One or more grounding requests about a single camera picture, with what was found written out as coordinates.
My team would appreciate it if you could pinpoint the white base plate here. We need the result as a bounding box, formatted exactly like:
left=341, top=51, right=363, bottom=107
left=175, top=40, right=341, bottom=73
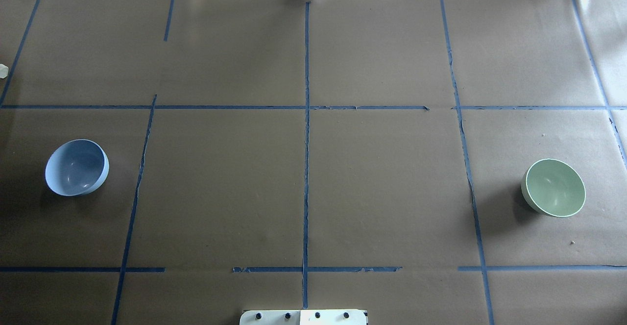
left=239, top=309, right=369, bottom=325

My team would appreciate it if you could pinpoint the green bowl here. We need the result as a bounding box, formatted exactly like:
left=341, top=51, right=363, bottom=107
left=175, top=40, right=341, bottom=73
left=520, top=159, right=587, bottom=218

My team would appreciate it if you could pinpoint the blue bowl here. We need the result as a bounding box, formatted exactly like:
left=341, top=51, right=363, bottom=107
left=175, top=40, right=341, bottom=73
left=45, top=139, right=110, bottom=196

